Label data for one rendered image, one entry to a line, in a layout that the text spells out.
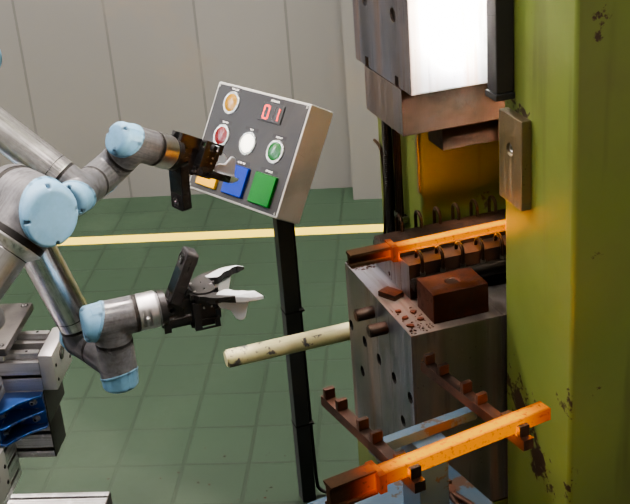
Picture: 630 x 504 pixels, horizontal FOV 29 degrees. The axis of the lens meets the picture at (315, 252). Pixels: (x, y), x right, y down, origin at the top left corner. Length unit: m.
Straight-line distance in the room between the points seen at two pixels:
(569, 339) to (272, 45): 3.39
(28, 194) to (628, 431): 1.18
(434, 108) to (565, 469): 0.73
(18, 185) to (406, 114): 0.74
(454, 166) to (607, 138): 0.73
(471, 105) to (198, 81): 3.17
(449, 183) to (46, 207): 0.98
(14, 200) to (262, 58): 3.29
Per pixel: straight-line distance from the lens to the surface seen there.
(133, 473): 3.67
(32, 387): 2.79
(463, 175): 2.73
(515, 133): 2.16
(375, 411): 2.69
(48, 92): 5.61
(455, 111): 2.37
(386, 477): 1.90
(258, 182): 2.85
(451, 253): 2.49
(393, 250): 2.48
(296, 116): 2.83
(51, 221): 2.18
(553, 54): 2.04
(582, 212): 2.07
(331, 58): 5.35
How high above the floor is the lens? 2.05
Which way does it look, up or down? 25 degrees down
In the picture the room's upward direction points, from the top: 5 degrees counter-clockwise
